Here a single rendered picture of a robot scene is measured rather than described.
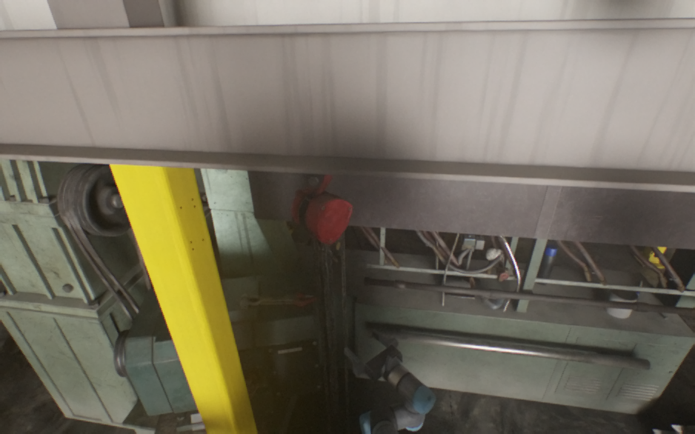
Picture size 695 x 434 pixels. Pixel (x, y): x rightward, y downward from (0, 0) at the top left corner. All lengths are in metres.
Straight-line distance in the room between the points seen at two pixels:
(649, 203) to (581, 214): 0.24
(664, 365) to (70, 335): 2.80
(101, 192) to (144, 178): 0.95
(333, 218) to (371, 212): 0.58
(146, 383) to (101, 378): 0.55
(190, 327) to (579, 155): 0.80
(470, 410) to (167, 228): 1.95
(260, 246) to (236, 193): 0.32
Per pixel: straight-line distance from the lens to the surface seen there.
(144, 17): 0.68
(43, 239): 1.85
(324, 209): 1.07
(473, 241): 1.79
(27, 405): 2.94
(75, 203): 1.61
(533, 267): 1.88
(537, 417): 2.43
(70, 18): 0.71
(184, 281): 0.80
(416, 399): 1.26
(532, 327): 2.05
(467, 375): 2.28
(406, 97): 0.56
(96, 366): 2.18
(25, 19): 1.44
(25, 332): 2.29
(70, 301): 1.98
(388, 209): 1.64
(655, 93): 0.64
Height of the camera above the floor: 1.90
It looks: 29 degrees down
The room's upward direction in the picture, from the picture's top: 1 degrees counter-clockwise
